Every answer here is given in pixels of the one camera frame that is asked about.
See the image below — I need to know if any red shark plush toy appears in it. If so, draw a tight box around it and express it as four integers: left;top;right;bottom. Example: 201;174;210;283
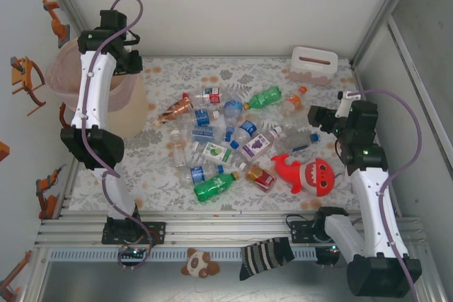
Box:
270;153;336;198

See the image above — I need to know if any black striped sock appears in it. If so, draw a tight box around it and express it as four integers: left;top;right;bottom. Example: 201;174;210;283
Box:
239;236;296;281

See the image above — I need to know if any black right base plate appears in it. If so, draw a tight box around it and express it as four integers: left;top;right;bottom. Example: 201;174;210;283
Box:
289;219;319;245

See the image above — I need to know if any aluminium frame post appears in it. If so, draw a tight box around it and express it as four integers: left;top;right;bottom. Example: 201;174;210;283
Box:
352;0;425;66
38;0;93;40

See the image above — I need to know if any beige bin with pink liner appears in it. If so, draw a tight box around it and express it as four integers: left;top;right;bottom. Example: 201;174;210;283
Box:
45;38;147;139

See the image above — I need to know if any grape label bottle white cap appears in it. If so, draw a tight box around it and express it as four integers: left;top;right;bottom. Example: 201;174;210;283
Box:
239;125;284;164

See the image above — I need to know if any clear bottle red label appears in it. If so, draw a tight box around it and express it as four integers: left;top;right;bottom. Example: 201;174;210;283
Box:
202;86;224;105

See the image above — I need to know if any clear bottle orange cap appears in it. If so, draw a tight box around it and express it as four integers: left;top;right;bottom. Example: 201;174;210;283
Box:
282;85;308;116

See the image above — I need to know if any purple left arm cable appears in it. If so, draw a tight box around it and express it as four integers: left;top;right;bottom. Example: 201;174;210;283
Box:
80;0;156;272

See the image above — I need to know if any right circuit board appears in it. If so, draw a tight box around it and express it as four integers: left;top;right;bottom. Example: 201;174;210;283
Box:
316;245;341;266

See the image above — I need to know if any left circuit board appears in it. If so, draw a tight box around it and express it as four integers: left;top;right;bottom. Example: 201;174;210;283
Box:
118;245;149;259

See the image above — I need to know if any clear bottle white cap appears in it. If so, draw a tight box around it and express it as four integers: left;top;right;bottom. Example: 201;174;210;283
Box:
168;129;188;168

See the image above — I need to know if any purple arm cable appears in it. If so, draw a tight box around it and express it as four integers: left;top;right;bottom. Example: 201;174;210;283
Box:
80;0;156;272
346;88;424;302

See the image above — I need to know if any orange curved wall model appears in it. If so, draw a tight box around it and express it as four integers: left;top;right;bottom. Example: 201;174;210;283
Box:
58;102;78;129

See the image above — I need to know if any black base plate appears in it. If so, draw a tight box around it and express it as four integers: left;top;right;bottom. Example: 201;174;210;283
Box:
289;219;319;245
101;221;167;245

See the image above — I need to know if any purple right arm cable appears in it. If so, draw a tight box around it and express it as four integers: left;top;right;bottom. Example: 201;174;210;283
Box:
346;88;424;302

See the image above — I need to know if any white slotted cable duct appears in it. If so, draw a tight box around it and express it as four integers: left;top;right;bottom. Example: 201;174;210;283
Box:
47;248;319;262

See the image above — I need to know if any clear soda water bottle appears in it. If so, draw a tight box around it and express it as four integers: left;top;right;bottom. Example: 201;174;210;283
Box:
190;124;227;144

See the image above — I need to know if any white tissue box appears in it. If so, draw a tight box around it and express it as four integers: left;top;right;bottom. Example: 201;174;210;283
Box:
287;46;339;86

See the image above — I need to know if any lime label bottle white cap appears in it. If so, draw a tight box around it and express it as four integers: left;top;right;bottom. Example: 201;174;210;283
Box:
190;141;248;172

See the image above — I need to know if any clear bottle blue cap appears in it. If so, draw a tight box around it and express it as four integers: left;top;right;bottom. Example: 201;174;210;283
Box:
274;130;321;155

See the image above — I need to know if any circuit board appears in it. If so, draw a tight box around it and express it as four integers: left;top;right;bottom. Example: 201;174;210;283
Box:
118;245;149;259
316;245;341;266

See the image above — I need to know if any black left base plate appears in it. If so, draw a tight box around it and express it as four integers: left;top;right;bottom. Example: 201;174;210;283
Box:
101;221;167;245

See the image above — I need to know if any orange stick wall model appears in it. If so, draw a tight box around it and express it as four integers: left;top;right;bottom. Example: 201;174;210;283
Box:
0;250;33;301

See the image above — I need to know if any orange gripper wall model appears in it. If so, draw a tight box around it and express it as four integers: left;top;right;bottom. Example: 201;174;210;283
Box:
9;56;47;117

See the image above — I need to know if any clear bottle light blue label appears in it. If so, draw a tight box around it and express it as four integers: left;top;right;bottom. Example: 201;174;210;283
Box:
222;98;246;143

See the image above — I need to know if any copper foil bottle red cap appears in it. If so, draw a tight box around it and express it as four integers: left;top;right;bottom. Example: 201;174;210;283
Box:
157;92;195;127

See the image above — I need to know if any aluminium table rail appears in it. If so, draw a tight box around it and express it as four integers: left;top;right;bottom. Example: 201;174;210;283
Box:
34;209;428;248

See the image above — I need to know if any brown white panda plush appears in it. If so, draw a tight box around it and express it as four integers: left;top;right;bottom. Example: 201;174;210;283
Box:
180;248;221;278

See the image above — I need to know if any red label bottle gold cap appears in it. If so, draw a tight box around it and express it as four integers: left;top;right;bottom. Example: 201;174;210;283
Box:
246;164;277;193

